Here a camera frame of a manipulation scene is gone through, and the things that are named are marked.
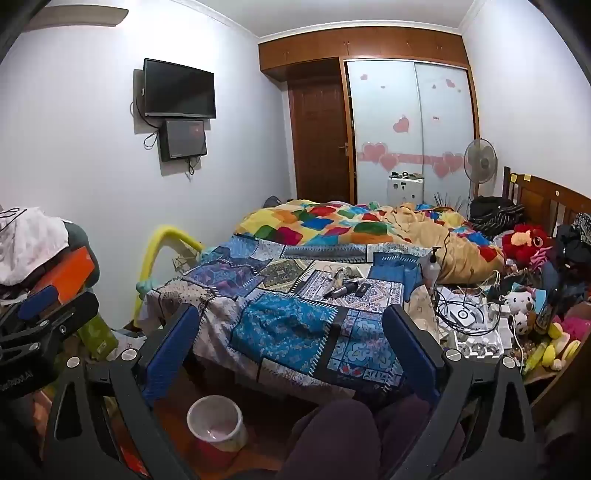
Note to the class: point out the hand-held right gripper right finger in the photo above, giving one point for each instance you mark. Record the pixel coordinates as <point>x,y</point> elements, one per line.
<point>411,348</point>

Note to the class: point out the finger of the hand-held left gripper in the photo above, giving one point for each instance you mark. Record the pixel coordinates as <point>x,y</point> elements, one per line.
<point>69,314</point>
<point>39,303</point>

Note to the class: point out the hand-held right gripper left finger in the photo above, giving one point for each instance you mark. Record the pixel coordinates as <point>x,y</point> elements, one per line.
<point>171,350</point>

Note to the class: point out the white bin with red base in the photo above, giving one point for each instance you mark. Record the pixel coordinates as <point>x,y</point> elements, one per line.
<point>214,417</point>

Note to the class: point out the black and silver pen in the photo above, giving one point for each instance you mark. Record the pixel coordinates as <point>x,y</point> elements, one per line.
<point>336,290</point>

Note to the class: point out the orange box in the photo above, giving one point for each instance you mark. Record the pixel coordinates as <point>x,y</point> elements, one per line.
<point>64,272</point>

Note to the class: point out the white cloth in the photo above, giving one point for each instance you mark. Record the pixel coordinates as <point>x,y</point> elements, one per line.
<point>32,244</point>

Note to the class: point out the teal cloth strip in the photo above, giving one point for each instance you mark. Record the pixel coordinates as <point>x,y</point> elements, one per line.
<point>147,287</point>

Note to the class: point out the white tray box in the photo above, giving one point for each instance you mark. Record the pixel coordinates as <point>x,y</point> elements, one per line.
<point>480,341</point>

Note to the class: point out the dark green cushion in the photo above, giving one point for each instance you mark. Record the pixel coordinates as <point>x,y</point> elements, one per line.
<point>81,244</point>

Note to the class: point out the small black device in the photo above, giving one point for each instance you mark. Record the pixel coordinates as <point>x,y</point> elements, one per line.
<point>361,288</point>

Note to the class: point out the clear pump bottle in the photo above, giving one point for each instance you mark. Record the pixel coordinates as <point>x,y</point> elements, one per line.
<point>430,272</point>

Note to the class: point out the person's leg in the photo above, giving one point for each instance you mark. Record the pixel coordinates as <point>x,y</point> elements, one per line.
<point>332,443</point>
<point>415,438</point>

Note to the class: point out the tan blanket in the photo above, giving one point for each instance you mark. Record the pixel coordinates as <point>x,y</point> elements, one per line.
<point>461,258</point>

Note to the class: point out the blue patchwork blanket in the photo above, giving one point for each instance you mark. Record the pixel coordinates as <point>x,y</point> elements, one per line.
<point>277,323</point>

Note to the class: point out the panda plush toy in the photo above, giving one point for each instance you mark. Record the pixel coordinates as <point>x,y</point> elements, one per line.
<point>519,302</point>

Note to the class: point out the yellow plush toy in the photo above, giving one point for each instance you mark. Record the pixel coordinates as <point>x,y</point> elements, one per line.
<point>561,344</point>

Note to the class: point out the dried grass decoration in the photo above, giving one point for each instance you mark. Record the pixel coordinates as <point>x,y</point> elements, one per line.
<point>448,202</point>

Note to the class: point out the multicoloured patch quilt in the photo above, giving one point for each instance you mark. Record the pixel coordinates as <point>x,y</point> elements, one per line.
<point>323,224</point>

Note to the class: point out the red plush toy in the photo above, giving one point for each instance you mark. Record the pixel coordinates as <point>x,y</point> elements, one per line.
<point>526,240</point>

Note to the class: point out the black striped clothes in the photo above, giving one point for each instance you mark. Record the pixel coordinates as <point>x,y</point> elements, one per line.
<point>496,212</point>

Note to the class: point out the pink plush toy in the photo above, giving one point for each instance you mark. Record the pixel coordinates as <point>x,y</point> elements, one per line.
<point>577,321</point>

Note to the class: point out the dark clothes on headboard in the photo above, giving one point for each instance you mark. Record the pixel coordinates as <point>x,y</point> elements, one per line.
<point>572,244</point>

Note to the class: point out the white standing fan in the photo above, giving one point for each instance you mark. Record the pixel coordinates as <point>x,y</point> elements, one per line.
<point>480,159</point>

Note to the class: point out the wooden headboard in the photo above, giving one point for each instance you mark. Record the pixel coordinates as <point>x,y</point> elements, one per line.
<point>540,194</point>

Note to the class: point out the pink heart stickers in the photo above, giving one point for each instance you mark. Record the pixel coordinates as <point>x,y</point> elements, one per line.
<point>400,124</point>

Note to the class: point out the brown wooden door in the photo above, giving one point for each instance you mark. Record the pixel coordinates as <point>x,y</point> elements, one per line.
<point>321,138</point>

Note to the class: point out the frosted sliding wardrobe door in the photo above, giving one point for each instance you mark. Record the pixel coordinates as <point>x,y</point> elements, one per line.
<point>383,101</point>
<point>445,120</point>

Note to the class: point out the ceiling fan blade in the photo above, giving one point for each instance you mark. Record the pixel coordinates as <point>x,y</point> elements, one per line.
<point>78,18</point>

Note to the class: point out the wooden overhead cabinet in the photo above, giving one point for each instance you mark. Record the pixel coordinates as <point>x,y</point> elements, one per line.
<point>360,44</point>

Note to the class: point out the yellow foam bed rail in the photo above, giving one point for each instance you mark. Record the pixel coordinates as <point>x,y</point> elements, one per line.
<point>150,258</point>

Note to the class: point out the small dark wall screen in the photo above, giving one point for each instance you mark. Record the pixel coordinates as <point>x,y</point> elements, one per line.
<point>184,139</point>

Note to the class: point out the black wall television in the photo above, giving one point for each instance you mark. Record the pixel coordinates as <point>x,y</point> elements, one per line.
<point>179,87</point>

